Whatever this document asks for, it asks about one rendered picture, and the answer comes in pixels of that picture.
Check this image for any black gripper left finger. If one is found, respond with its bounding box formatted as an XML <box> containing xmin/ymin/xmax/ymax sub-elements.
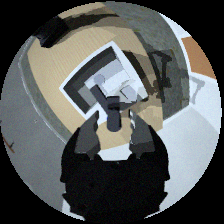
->
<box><xmin>60</xmin><ymin>110</ymin><xmax>101</xmax><ymax>183</ymax></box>

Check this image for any white sink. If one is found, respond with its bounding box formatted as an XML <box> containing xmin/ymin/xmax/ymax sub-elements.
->
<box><xmin>59</xmin><ymin>41</ymin><xmax>148</xmax><ymax>125</ymax></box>

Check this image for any black mixer tap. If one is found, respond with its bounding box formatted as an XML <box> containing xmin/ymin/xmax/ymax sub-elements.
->
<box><xmin>89</xmin><ymin>84</ymin><xmax>122</xmax><ymax>132</ymax></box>

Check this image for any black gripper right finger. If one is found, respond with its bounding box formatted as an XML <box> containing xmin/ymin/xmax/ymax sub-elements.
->
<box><xmin>129</xmin><ymin>109</ymin><xmax>170</xmax><ymax>181</ymax></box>

